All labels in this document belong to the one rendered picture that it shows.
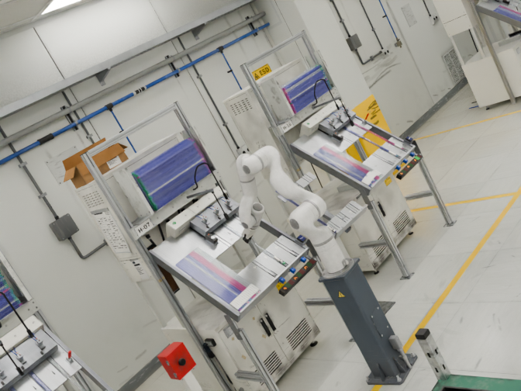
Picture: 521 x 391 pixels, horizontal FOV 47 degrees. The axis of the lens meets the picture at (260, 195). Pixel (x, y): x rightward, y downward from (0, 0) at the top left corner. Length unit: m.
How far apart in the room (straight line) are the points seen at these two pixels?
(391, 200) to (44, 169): 2.79
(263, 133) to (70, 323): 2.12
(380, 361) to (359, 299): 0.40
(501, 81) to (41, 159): 5.14
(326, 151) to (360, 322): 1.58
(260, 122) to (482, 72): 3.68
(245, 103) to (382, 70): 3.75
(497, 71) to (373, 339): 4.75
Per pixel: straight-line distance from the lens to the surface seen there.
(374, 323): 3.41
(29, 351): 3.27
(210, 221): 3.81
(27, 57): 5.30
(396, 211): 5.01
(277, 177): 3.21
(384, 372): 3.58
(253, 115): 4.64
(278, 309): 4.01
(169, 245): 3.75
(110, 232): 3.94
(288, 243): 3.80
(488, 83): 7.67
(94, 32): 5.63
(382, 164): 4.57
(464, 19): 7.52
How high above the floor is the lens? 1.95
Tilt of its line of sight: 12 degrees down
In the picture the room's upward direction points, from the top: 29 degrees counter-clockwise
